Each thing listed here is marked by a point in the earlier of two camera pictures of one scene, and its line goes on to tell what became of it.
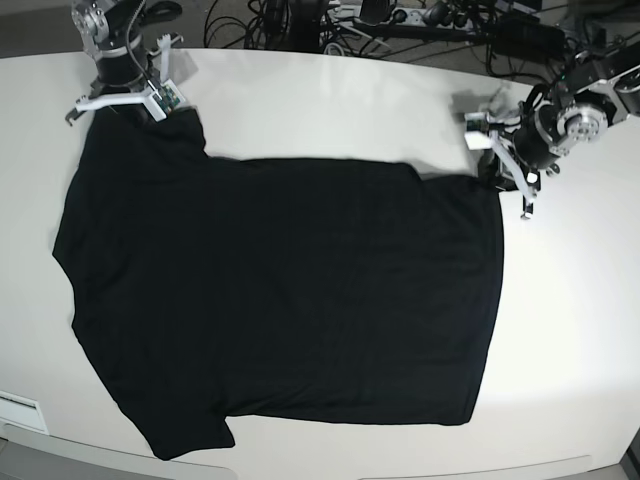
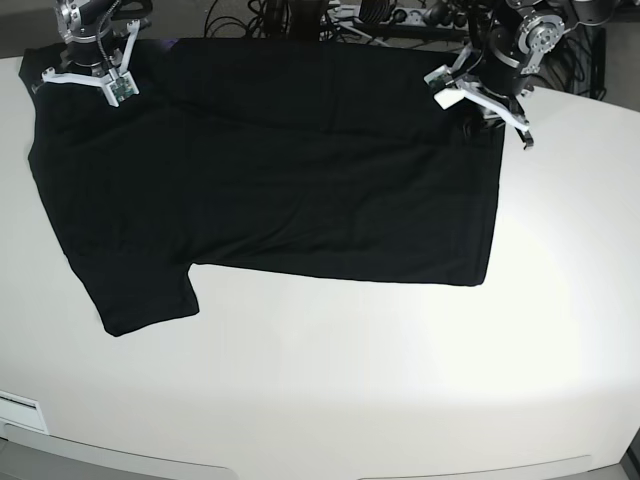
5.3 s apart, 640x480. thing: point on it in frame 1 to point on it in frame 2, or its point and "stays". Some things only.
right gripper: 527,152 to 501,77
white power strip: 417,16 stays
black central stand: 304,28 stays
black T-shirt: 209,289 to 324,158
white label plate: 22,411 stays
